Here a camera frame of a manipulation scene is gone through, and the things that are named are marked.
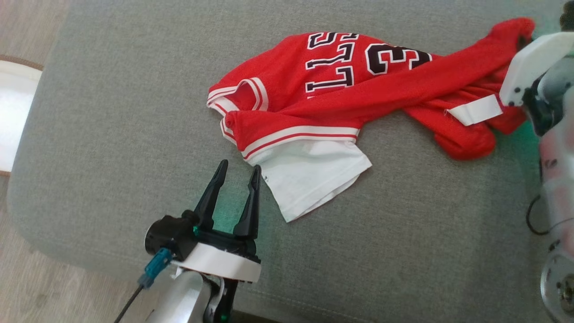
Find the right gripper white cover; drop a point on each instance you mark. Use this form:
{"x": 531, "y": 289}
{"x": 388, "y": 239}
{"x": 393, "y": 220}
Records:
{"x": 529, "y": 63}

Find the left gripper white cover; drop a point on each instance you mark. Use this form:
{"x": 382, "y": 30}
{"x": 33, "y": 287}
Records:
{"x": 224, "y": 262}

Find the red shorts white stripe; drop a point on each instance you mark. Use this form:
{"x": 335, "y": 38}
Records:
{"x": 466, "y": 143}

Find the red basketball jersey black numbers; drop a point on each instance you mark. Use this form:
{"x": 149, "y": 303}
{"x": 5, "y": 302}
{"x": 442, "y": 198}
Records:
{"x": 332, "y": 98}

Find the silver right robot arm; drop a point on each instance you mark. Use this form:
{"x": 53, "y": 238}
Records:
{"x": 560, "y": 179}

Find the large grey sofa seat cushion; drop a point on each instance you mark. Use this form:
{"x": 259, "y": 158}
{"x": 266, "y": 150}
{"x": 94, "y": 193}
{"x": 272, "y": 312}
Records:
{"x": 134, "y": 112}

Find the white round basket brown rim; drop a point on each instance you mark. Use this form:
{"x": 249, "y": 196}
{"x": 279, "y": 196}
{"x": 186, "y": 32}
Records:
{"x": 13, "y": 112}

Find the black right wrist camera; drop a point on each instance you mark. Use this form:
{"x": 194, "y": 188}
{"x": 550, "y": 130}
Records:
{"x": 567, "y": 18}

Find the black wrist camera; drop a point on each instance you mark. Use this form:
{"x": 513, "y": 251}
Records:
{"x": 170, "y": 233}
{"x": 567, "y": 18}

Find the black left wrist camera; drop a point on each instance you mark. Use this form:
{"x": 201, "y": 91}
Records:
{"x": 170, "y": 233}

